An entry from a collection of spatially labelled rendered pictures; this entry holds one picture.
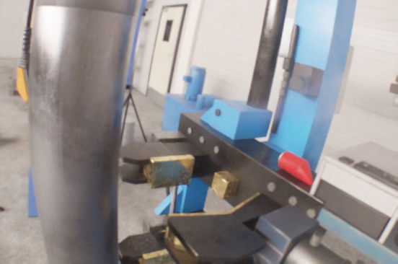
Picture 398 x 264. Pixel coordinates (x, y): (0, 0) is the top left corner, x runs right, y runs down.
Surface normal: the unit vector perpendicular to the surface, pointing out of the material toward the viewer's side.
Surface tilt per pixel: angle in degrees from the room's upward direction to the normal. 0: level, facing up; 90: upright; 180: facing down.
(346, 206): 90
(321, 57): 90
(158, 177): 90
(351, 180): 90
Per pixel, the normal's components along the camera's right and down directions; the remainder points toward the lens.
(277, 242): -0.81, -0.01
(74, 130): 0.48, 0.31
